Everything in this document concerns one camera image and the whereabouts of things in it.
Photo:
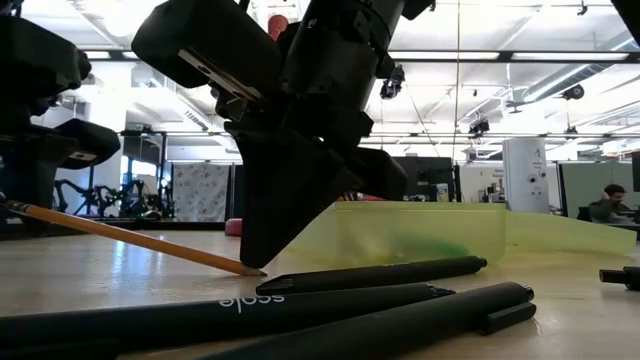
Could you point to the white round pillar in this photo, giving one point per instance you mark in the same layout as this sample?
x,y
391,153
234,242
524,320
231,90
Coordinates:
x,y
525,175

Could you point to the person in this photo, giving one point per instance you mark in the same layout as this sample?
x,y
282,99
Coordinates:
x,y
612,205

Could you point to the black ceiling spotlight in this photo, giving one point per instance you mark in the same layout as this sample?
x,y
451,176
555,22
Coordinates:
x,y
479,126
574,91
392,82

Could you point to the black pen with scale logo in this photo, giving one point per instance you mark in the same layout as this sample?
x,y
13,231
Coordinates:
x,y
200,315

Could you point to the black gantry frame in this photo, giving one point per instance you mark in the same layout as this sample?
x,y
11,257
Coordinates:
x,y
150,133

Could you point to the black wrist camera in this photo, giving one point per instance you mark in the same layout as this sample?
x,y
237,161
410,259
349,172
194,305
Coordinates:
x,y
90,142
210,45

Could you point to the grey-green partition wall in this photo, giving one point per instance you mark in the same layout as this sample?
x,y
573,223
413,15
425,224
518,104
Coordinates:
x,y
580,185

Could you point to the patterned grey curtain panel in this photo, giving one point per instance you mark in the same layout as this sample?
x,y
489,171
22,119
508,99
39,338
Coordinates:
x,y
200,190

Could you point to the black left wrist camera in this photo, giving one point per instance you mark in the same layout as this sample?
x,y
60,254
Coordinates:
x,y
90,142

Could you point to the black background robot arm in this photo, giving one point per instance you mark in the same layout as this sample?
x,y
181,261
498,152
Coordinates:
x,y
75,192
125,197

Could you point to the black monitor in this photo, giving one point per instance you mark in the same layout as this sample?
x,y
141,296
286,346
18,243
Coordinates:
x,y
425,175

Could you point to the green marker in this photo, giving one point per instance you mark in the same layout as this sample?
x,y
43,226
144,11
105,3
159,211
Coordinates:
x,y
430,248

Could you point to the yellow translucent supply box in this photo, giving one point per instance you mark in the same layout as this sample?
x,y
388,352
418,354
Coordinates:
x,y
425,230

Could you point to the red desk lamp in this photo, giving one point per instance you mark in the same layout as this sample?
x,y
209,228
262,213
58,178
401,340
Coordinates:
x,y
277,25

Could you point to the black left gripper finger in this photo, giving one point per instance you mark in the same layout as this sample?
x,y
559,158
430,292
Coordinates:
x,y
25,185

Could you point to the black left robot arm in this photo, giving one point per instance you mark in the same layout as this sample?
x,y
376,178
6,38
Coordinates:
x,y
30,60

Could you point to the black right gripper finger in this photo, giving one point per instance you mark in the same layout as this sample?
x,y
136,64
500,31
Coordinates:
x,y
285,200
385,175

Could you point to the black ceiling light rail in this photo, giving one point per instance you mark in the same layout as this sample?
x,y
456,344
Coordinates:
x,y
505,56

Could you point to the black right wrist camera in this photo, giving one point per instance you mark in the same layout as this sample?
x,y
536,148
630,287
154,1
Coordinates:
x,y
210,45

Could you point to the orange pencil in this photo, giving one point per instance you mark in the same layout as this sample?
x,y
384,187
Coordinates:
x,y
150,245

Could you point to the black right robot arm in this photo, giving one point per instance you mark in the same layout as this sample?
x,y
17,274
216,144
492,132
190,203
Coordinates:
x,y
627,12

